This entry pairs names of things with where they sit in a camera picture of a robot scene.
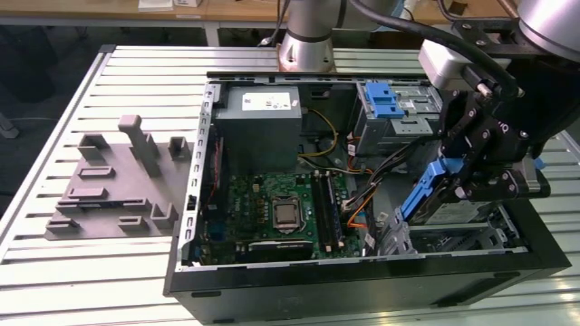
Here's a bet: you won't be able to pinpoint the grey parts rack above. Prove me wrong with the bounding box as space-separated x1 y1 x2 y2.
44 115 196 242

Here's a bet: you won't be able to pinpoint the blue plastic drive latch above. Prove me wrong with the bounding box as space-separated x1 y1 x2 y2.
364 82 406 120

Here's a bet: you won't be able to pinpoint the grey metal leg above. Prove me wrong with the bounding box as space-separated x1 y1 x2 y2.
0 111 21 139

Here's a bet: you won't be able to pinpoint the yellow wire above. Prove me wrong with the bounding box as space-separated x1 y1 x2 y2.
298 108 340 159

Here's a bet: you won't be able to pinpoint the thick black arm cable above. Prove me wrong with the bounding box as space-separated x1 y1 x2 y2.
346 0 526 101

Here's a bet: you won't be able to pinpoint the metal optical drive cage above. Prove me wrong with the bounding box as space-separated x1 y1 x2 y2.
352 81 457 157

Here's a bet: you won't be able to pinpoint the black graphics card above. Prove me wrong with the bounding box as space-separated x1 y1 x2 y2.
234 239 314 263

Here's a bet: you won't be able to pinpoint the grey power supply unit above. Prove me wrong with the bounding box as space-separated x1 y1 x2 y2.
212 84 304 174

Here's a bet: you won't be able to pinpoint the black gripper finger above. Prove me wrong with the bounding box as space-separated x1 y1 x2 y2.
454 159 553 203
440 90 496 170

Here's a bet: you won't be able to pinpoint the RAM stick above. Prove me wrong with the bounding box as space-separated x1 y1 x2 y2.
325 175 348 247

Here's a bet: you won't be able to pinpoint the grey hanging plug cable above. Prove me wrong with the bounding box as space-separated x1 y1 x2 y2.
258 0 292 47

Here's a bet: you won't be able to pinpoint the black RAM slot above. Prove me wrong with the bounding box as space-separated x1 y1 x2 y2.
312 171 334 251

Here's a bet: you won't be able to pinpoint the metal disk bay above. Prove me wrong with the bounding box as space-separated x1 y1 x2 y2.
374 203 529 255

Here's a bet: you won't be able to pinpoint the hard disk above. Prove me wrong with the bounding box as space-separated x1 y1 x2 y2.
400 156 545 225

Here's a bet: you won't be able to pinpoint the wooden desk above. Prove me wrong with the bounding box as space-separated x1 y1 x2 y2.
0 0 480 47

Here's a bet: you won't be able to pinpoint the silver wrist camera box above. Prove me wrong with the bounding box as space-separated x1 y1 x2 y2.
416 39 468 90

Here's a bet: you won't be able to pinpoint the silver CPU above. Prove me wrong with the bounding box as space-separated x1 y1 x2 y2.
273 202 301 228

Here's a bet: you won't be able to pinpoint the orange wires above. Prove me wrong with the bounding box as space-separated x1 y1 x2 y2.
346 203 377 232

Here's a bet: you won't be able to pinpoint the green motherboard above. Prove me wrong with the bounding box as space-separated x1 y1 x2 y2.
198 171 377 266

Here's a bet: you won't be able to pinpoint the black wire bundle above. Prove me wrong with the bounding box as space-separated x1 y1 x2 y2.
344 134 448 211

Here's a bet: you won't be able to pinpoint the black wrist mount bracket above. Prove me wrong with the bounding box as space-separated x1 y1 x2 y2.
450 18 544 59

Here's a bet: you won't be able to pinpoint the black PC case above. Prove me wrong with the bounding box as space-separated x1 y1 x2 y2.
162 71 573 324

